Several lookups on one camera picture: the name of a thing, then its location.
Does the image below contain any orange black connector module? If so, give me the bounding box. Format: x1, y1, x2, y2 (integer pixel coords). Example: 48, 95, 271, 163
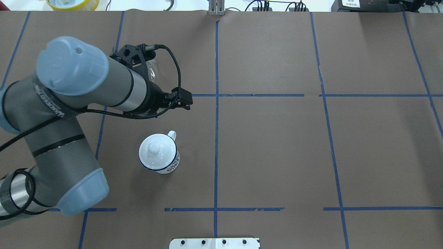
248, 0, 271, 12

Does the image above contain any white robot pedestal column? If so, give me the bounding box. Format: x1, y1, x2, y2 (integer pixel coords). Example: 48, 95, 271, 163
169, 238, 261, 249

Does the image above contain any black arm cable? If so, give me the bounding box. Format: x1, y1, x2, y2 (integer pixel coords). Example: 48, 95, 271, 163
0, 44, 182, 222

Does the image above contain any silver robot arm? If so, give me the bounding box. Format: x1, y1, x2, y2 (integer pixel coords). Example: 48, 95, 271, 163
1, 36, 193, 227

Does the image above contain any black computer box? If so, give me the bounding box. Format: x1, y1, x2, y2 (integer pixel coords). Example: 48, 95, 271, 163
331, 0, 407, 13

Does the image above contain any white ceramic lid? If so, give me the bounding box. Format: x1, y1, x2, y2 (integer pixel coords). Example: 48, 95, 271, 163
139, 134, 178, 168

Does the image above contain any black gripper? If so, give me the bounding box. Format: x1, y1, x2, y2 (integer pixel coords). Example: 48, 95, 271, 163
138, 81, 193, 116

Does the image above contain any aluminium frame post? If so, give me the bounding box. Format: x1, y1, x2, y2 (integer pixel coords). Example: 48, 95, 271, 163
208, 0, 226, 16

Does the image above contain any yellow tape roll with plate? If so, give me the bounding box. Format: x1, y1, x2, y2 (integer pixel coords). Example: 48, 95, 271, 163
46, 0, 100, 11

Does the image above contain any white enamel mug blue rim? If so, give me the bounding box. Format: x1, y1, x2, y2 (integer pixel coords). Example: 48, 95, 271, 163
139, 130, 180, 174

